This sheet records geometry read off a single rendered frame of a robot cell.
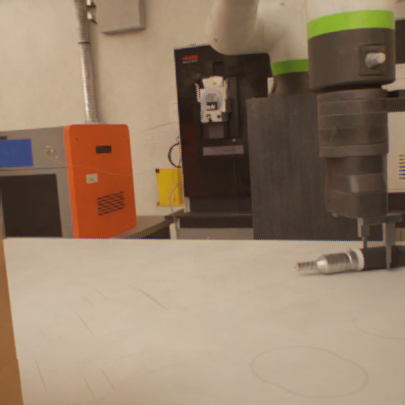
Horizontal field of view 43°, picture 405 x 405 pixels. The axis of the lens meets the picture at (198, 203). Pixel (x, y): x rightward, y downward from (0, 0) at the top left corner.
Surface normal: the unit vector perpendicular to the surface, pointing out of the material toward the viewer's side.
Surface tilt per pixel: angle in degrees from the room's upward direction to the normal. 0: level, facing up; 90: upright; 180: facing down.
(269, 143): 90
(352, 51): 90
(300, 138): 90
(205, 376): 0
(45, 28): 90
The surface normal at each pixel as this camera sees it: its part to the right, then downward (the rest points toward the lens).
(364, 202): 0.18, 0.11
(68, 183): -0.35, 0.14
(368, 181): 0.15, -0.23
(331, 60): -0.62, 0.15
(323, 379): -0.07, -0.99
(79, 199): 0.93, -0.02
